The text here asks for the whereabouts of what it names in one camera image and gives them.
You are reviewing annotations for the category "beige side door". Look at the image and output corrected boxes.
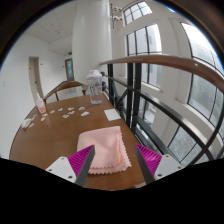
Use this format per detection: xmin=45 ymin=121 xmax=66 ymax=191
xmin=28 ymin=55 xmax=44 ymax=98

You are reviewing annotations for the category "clear plastic shaker bottle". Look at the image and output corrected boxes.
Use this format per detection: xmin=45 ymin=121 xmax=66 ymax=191
xmin=85 ymin=69 xmax=104 ymax=106

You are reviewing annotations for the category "tall black-framed window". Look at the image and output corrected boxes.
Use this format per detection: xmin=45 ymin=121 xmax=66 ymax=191
xmin=125 ymin=23 xmax=163 ymax=88

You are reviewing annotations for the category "wooden handrail on black railing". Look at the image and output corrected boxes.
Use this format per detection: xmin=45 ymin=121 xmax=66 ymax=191
xmin=99 ymin=54 xmax=224 ymax=164

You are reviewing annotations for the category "arched upper window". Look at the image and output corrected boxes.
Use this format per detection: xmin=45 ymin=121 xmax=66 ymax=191
xmin=122 ymin=1 xmax=153 ymax=26

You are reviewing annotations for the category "white bottle with orange label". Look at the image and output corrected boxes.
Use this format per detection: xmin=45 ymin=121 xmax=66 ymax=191
xmin=35 ymin=92 xmax=47 ymax=115

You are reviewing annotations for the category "white computer mouse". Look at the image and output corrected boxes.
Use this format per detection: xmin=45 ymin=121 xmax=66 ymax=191
xmin=20 ymin=118 xmax=33 ymax=130

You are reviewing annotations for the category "glazed double door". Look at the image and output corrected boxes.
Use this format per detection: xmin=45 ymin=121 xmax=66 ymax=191
xmin=64 ymin=58 xmax=75 ymax=82

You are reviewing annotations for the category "pink towel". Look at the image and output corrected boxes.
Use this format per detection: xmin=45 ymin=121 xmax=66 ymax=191
xmin=76 ymin=125 xmax=132 ymax=175

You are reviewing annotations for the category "white paper card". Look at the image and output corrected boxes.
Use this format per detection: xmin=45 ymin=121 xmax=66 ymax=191
xmin=103 ymin=108 xmax=122 ymax=122

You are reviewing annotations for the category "large curved window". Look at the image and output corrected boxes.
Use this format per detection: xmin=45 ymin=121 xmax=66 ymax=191
xmin=166 ymin=22 xmax=224 ymax=164

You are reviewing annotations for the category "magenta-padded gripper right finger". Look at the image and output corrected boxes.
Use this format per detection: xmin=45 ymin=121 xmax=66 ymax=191
xmin=134 ymin=143 xmax=184 ymax=185

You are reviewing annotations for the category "wooden chair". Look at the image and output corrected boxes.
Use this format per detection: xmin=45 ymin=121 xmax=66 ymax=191
xmin=42 ymin=80 xmax=89 ymax=104

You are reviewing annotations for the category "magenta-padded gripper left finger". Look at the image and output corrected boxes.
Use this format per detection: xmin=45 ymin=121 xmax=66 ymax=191
xmin=45 ymin=144 xmax=96 ymax=188

